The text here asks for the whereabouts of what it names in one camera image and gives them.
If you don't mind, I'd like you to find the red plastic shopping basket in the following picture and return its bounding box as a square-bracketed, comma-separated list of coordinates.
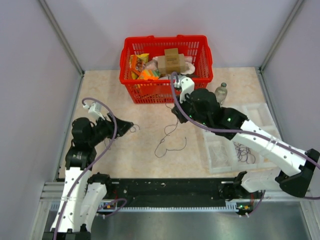
[119, 35, 214, 104]

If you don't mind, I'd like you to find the orange snack packet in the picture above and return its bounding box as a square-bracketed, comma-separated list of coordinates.
[129, 53, 149, 80]

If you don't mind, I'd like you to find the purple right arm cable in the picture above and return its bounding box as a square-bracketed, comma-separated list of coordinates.
[170, 71, 320, 200]

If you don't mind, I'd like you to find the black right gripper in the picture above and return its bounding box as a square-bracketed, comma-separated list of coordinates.
[171, 91, 211, 128]

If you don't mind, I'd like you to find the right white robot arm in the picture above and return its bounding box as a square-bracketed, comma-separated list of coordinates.
[170, 72, 320, 200]

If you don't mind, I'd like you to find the brown cardboard box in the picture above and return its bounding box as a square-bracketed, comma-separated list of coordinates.
[157, 48, 186, 75]

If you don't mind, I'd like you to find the white compartment tray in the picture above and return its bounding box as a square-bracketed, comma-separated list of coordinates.
[202, 103, 281, 174]

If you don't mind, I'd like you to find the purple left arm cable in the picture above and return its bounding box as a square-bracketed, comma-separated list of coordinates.
[52, 97, 128, 240]

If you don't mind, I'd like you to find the orange sponge pack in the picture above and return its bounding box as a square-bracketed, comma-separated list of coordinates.
[137, 69, 161, 81]

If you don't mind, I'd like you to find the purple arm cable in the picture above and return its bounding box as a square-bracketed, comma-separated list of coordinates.
[170, 71, 320, 200]
[52, 97, 128, 240]

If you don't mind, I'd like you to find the pink white plush item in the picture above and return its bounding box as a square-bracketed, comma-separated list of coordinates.
[181, 56, 196, 75]

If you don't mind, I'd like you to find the white wire in tray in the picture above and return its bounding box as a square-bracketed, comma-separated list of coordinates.
[209, 142, 232, 166]

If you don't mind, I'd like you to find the white slotted cable duct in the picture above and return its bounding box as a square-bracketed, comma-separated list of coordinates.
[49, 201, 253, 213]

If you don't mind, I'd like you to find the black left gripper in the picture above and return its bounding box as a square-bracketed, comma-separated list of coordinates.
[88, 112, 134, 146]

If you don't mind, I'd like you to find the clear plastic bottle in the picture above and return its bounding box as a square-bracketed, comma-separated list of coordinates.
[214, 82, 228, 105]

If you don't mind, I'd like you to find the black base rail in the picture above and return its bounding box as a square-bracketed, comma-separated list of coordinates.
[84, 171, 266, 208]

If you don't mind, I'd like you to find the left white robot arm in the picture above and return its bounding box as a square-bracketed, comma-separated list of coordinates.
[42, 97, 134, 240]

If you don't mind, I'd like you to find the dark purple wire in tray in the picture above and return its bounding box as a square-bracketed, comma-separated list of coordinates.
[233, 142, 257, 165]

